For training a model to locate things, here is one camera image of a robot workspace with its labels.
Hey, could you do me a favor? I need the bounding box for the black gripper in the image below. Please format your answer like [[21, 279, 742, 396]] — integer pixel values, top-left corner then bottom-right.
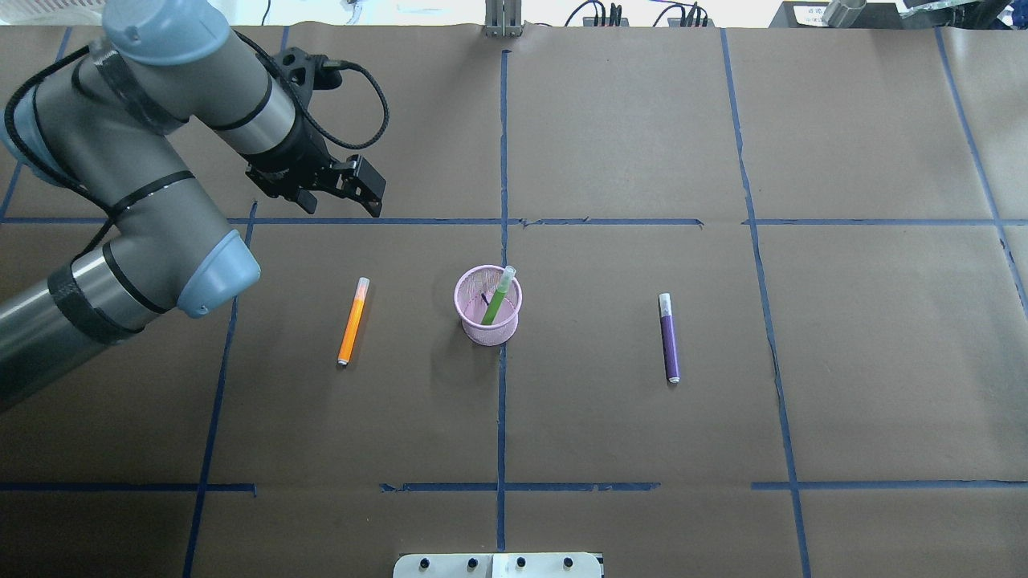
[[245, 128, 386, 218]]

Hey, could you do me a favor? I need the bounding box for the orange marker pen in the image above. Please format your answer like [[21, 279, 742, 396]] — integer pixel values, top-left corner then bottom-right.
[[337, 277, 370, 367]]

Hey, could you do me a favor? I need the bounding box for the green marker pen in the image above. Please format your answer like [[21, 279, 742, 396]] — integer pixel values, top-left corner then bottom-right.
[[480, 266, 516, 326]]

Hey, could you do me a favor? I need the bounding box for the purple marker pen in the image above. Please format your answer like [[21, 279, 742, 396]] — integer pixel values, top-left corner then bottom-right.
[[658, 292, 682, 385]]

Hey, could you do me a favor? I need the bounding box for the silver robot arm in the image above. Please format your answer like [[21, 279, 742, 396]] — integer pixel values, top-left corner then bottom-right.
[[2, 1, 386, 411]]

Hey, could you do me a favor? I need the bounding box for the pink mesh pen holder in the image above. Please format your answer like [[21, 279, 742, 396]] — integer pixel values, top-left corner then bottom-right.
[[453, 266, 524, 347]]

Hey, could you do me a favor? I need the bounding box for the steel cup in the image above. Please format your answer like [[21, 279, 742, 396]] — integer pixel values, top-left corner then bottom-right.
[[820, 0, 867, 29]]

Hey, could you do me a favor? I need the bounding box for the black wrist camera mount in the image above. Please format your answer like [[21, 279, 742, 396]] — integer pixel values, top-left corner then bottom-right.
[[272, 47, 344, 106]]

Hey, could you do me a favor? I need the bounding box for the black camera cable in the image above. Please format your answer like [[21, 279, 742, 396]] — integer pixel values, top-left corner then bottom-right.
[[233, 32, 390, 151]]

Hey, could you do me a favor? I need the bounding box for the aluminium frame post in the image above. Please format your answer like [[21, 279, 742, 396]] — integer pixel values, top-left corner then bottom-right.
[[483, 0, 524, 38]]

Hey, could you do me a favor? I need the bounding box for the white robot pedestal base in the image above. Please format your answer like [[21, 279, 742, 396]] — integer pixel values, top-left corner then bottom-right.
[[392, 552, 605, 577]]

